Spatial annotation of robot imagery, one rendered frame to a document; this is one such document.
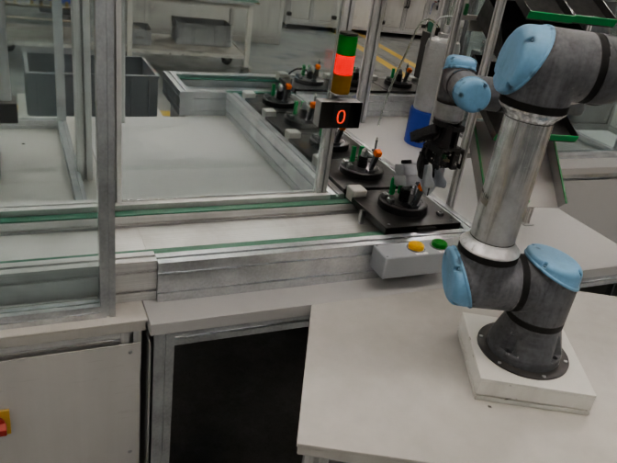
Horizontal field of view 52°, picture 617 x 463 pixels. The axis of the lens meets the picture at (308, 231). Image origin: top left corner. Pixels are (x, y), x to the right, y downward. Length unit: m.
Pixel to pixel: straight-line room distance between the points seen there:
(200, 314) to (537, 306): 0.70
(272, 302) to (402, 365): 0.34
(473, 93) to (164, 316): 0.83
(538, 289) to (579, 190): 1.76
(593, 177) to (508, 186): 1.91
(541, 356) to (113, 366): 0.89
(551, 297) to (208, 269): 0.72
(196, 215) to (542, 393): 0.93
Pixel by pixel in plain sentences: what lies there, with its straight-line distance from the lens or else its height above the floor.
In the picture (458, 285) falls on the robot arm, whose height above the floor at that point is 1.09.
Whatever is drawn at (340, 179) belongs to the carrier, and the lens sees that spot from 1.93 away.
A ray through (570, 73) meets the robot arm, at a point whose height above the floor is 1.50.
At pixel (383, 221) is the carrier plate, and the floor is 0.97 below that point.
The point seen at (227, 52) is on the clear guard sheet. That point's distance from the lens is 1.62.
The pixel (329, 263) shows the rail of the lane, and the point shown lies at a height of 0.92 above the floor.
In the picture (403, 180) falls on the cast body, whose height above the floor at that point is 1.06.
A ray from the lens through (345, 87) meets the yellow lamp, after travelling 1.71.
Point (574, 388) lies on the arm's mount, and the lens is 1.39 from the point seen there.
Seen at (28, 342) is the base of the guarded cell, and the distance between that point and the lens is 1.41.
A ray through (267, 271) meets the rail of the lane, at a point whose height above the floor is 0.91.
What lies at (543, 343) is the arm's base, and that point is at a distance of 1.36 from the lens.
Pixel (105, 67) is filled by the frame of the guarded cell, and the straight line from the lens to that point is 1.20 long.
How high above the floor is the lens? 1.67
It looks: 26 degrees down
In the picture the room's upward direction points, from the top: 8 degrees clockwise
